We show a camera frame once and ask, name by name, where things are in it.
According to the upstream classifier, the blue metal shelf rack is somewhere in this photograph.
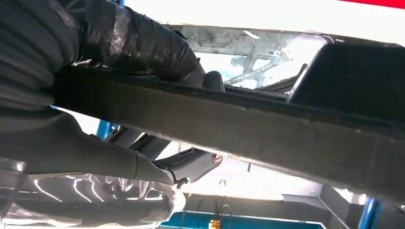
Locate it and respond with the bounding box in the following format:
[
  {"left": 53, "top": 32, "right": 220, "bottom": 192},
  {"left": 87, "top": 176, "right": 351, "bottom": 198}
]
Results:
[{"left": 96, "top": 120, "right": 384, "bottom": 229}]

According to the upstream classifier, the red barrier belt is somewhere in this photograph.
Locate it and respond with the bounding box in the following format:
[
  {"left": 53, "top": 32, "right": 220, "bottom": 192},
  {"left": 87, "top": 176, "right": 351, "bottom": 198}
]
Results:
[{"left": 338, "top": 0, "right": 405, "bottom": 10}]

